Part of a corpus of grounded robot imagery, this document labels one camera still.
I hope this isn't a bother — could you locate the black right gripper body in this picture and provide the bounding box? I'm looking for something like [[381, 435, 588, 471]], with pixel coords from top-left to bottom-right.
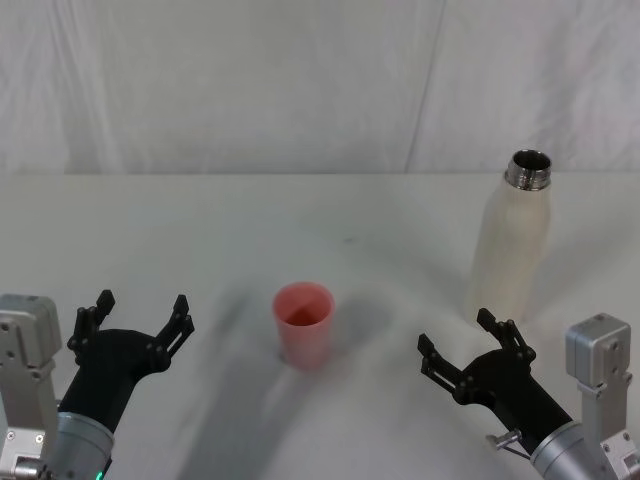
[[459, 348, 575, 452]]

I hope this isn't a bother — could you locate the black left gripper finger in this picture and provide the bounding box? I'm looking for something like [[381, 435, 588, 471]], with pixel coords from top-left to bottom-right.
[[146, 294, 196, 374], [66, 289, 117, 366]]

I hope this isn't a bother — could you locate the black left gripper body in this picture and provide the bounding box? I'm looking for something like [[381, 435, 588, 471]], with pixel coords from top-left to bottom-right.
[[57, 328, 167, 433]]

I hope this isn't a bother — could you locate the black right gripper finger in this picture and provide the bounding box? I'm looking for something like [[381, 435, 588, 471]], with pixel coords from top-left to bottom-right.
[[476, 307, 537, 363], [416, 333, 477, 404]]

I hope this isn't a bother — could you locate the cream vacuum bottle steel neck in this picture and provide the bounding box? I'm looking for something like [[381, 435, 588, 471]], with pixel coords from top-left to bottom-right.
[[464, 148, 553, 322]]

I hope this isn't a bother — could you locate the pink cup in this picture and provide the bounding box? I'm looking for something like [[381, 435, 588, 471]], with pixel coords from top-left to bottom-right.
[[272, 282, 335, 372]]

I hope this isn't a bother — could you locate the white table cloth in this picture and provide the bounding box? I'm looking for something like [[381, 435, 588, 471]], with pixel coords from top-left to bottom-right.
[[0, 172, 640, 480]]

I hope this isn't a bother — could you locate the white wrinkled curtain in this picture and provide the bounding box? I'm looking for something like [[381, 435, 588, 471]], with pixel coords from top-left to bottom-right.
[[0, 0, 640, 177]]

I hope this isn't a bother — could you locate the thin dark cable silver plug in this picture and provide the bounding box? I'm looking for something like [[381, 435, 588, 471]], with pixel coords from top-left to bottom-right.
[[484, 428, 534, 462]]

